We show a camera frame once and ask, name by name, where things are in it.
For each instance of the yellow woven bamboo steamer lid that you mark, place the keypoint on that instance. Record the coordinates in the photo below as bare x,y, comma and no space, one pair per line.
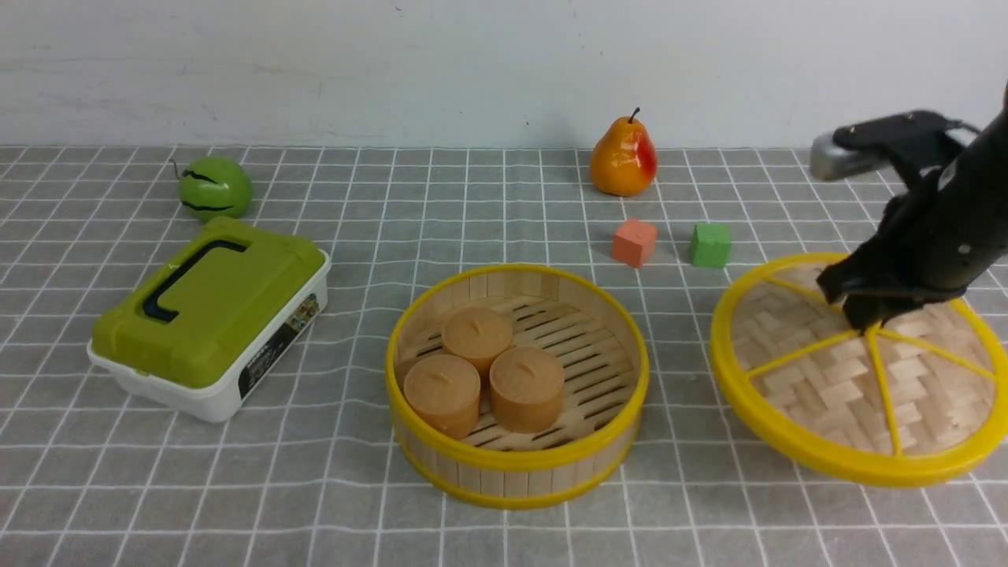
912,403

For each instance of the brown bun back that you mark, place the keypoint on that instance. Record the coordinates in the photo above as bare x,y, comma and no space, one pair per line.
478,335

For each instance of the orange yellow toy pear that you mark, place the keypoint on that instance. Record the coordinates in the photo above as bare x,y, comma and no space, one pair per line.
624,162

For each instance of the grey checked tablecloth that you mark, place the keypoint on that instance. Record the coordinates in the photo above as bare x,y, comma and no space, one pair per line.
307,474

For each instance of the brown bun front left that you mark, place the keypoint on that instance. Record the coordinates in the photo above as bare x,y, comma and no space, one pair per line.
445,392

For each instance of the green foam cube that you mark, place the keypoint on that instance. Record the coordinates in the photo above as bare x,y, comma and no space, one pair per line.
711,245

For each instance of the brown bun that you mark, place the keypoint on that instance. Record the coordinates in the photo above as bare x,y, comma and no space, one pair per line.
445,392
478,335
526,389

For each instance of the green toy apple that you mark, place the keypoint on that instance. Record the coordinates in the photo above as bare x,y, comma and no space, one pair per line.
211,187

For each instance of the brown bun front right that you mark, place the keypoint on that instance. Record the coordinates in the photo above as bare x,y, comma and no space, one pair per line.
526,389

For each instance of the yellow bamboo steamer basket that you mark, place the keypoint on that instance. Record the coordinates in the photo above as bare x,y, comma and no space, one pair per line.
607,376

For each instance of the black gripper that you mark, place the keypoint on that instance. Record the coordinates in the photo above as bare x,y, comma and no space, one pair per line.
934,239

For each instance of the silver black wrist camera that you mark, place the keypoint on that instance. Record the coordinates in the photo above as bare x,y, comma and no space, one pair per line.
913,143

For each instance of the green lidded white storage box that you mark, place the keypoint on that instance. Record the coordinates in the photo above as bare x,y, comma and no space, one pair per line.
201,333

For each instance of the orange foam cube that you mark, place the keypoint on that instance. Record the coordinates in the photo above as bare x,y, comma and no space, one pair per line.
634,242

